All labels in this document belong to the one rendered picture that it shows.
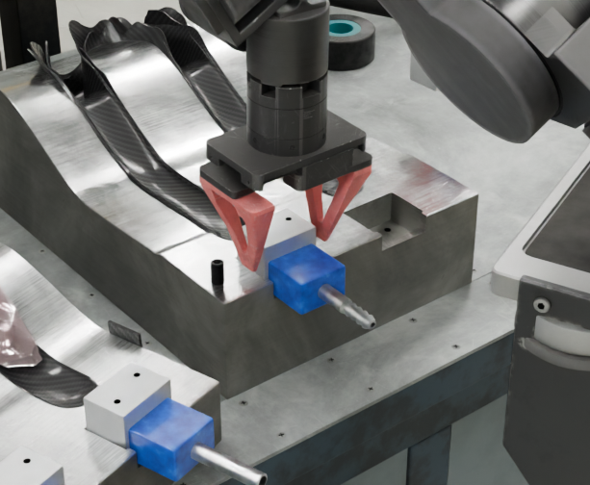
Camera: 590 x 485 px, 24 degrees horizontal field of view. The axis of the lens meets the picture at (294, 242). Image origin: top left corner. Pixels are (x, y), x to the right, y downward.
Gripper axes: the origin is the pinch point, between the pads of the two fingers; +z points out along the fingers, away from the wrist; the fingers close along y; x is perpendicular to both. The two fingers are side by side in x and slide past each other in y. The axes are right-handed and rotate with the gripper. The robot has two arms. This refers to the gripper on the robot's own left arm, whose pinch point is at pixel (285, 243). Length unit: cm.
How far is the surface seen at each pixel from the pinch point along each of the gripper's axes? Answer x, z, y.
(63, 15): -236, 94, -111
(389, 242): 0.9, 3.3, -9.9
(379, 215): -3.0, 3.6, -12.3
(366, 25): -40, 8, -42
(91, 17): -230, 94, -116
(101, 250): -16.0, 6.3, 6.8
